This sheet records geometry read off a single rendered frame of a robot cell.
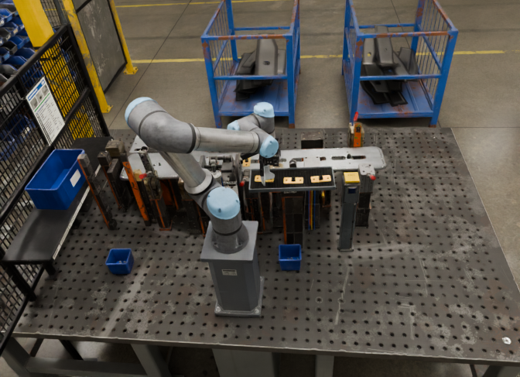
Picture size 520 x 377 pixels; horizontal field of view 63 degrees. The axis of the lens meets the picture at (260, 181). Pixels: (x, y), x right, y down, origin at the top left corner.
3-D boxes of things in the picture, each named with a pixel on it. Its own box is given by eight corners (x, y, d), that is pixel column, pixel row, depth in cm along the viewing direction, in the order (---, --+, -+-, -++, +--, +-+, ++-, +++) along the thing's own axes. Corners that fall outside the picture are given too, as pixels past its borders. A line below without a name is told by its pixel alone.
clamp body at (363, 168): (367, 213, 229) (374, 160, 206) (371, 228, 221) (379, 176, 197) (350, 213, 230) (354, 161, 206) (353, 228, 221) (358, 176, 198)
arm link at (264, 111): (248, 106, 162) (265, 98, 166) (250, 129, 169) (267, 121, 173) (259, 114, 157) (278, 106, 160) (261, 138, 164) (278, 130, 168)
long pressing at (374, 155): (379, 144, 227) (380, 142, 226) (388, 170, 210) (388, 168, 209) (128, 154, 237) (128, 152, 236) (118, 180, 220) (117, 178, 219)
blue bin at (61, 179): (93, 169, 222) (84, 149, 214) (67, 210, 200) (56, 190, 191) (63, 168, 225) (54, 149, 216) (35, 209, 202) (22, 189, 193)
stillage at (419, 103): (341, 73, 497) (346, -12, 435) (411, 70, 488) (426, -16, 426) (349, 131, 408) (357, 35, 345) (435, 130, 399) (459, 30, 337)
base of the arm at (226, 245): (246, 254, 163) (244, 237, 156) (207, 253, 165) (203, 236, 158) (251, 225, 174) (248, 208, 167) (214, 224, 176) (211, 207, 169)
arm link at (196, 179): (211, 220, 166) (131, 129, 125) (193, 200, 176) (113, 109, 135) (234, 200, 168) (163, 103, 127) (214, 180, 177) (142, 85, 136)
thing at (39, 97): (66, 124, 236) (43, 73, 216) (49, 149, 219) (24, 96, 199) (63, 125, 236) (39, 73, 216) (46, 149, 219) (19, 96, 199)
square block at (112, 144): (139, 186, 260) (122, 138, 236) (136, 196, 254) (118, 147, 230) (126, 187, 260) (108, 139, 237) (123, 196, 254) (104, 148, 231)
